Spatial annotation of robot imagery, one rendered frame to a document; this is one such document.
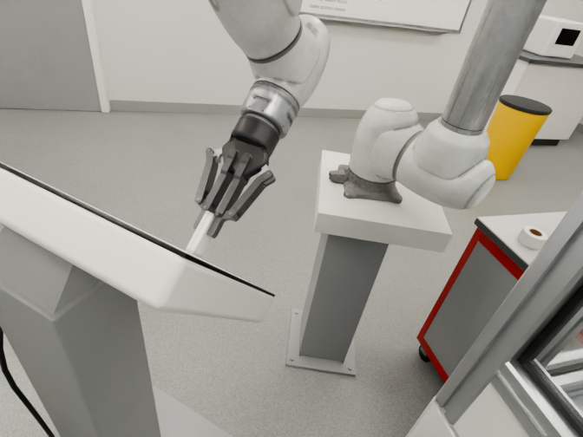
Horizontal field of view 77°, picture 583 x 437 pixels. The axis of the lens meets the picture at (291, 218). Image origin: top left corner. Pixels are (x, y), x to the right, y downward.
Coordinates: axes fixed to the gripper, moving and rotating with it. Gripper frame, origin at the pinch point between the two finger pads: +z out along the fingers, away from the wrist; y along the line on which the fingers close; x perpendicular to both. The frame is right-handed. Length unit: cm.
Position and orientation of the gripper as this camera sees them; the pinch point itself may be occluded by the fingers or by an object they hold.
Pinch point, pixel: (203, 234)
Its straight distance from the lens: 59.0
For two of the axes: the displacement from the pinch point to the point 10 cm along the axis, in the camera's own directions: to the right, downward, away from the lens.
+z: -4.3, 8.8, -2.0
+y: 8.8, 3.6, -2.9
